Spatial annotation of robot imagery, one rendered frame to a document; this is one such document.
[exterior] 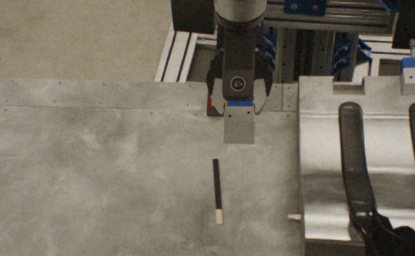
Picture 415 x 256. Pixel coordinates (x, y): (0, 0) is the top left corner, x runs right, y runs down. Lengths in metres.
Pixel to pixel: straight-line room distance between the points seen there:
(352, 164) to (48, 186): 0.51
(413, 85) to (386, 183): 0.20
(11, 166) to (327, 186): 0.55
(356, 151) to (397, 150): 0.06
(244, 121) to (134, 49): 1.56
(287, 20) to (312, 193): 0.69
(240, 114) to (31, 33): 1.71
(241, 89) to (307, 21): 0.72
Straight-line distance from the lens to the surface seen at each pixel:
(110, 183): 1.52
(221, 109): 1.39
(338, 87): 1.56
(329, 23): 1.94
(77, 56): 2.92
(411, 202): 1.34
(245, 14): 1.24
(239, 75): 1.25
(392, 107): 1.51
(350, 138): 1.47
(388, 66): 2.56
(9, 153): 1.59
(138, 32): 2.98
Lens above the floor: 1.98
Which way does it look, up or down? 48 degrees down
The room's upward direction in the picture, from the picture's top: 3 degrees counter-clockwise
